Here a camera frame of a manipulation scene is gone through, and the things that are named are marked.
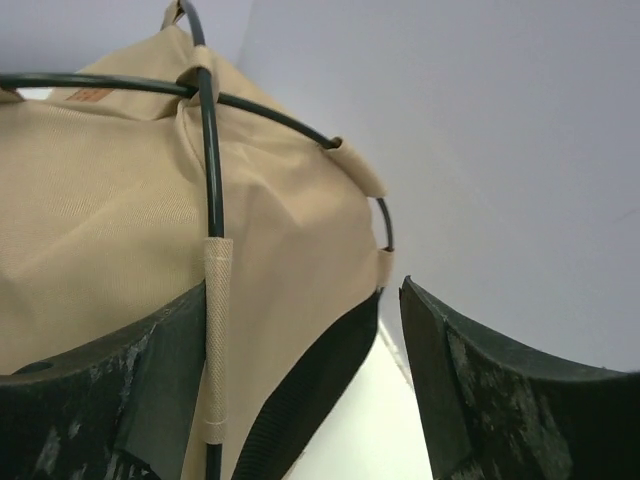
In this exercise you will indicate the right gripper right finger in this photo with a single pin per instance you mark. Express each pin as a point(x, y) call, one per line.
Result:
point(494, 408)

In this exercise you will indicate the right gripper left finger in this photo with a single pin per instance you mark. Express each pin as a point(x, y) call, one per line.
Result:
point(119, 407)

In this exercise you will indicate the black tent pole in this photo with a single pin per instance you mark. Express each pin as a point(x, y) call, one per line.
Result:
point(213, 181)
point(68, 80)

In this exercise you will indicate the beige black pet tent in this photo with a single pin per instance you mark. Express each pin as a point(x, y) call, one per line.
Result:
point(104, 222)

